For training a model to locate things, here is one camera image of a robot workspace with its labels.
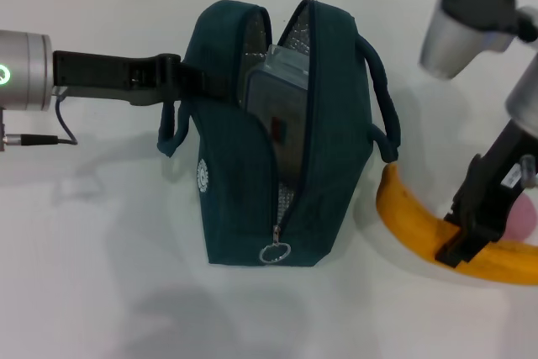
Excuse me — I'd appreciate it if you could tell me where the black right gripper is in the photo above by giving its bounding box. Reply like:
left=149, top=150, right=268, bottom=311
left=434, top=119, right=531, bottom=270

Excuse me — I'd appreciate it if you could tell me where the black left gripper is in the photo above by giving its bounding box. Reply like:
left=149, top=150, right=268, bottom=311
left=51, top=50, right=230, bottom=104

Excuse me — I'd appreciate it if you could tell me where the yellow banana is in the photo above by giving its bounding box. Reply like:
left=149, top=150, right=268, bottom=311
left=374, top=162, right=538, bottom=286

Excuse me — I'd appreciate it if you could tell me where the pink toy peach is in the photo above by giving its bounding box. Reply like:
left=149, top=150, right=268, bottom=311
left=504, top=196, right=538, bottom=243

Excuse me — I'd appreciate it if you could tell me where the clear food container blue seal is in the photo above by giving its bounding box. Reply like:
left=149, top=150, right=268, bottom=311
left=240, top=42, right=313, bottom=186

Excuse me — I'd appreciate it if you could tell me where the dark teal insulated lunch bag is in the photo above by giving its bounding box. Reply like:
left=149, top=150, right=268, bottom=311
left=156, top=0, right=403, bottom=269

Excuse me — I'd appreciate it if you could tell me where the left arm cable with plug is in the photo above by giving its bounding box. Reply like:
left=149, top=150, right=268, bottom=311
left=3, top=88, right=79, bottom=148

